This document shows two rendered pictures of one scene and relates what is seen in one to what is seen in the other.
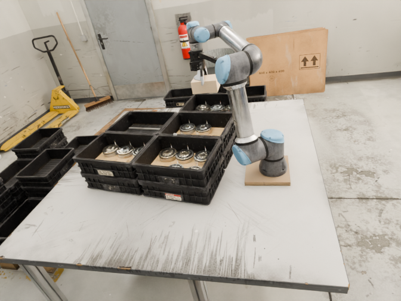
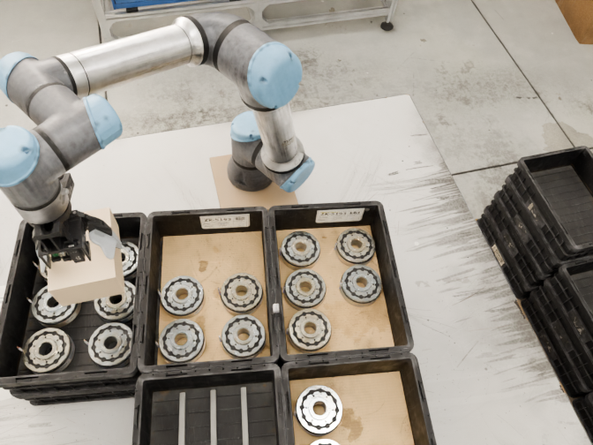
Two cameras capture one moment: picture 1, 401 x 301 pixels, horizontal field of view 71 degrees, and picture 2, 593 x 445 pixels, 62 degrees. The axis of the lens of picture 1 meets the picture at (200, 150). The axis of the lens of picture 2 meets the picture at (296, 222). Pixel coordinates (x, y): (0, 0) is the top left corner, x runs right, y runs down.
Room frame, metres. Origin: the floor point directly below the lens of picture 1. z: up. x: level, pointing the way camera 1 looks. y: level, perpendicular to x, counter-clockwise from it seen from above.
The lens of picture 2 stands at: (1.67, 0.46, 1.99)
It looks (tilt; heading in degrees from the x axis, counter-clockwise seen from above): 59 degrees down; 232
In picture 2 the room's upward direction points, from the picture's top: 7 degrees clockwise
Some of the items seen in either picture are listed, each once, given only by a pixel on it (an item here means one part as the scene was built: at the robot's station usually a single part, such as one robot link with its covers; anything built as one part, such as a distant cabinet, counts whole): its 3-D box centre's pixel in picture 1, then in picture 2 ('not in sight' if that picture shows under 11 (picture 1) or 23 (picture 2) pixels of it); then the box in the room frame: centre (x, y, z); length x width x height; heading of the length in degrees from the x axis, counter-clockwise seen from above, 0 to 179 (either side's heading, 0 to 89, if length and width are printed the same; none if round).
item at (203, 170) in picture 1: (177, 152); (335, 275); (1.26, 0.12, 0.92); 0.40 x 0.30 x 0.02; 64
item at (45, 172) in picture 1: (57, 183); not in sight; (2.04, 1.26, 0.37); 0.40 x 0.30 x 0.45; 163
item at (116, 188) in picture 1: (124, 169); not in sight; (1.44, 0.48, 0.76); 0.40 x 0.30 x 0.12; 64
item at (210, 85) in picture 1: (206, 83); (86, 255); (1.73, -0.11, 1.09); 0.16 x 0.12 x 0.07; 73
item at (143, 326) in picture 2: (197, 124); (209, 282); (1.53, -0.01, 0.92); 0.40 x 0.30 x 0.02; 64
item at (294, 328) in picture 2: (167, 153); (310, 328); (1.37, 0.19, 0.86); 0.10 x 0.10 x 0.01
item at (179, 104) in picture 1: (184, 105); not in sight; (3.29, 0.09, 0.31); 0.40 x 0.30 x 0.34; 73
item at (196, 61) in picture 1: (197, 60); (59, 229); (1.74, -0.09, 1.24); 0.09 x 0.08 x 0.12; 73
